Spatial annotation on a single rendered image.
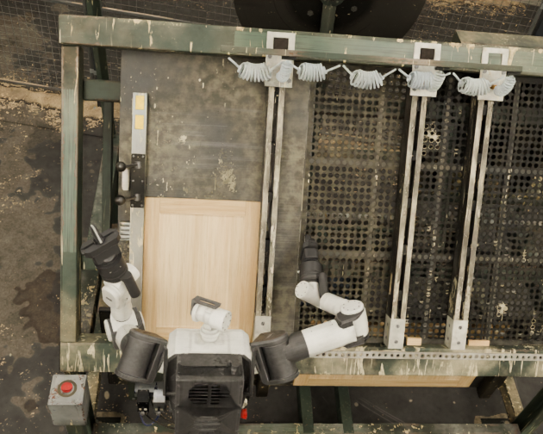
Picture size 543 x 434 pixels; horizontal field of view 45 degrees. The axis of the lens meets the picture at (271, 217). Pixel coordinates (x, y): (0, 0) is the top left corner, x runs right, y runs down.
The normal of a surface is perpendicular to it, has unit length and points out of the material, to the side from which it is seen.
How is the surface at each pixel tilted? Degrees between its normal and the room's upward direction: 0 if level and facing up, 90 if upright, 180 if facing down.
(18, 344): 0
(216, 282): 52
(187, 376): 26
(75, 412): 90
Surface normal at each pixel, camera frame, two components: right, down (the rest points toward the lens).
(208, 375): 0.08, -0.90
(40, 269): 0.11, -0.67
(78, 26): 0.11, 0.18
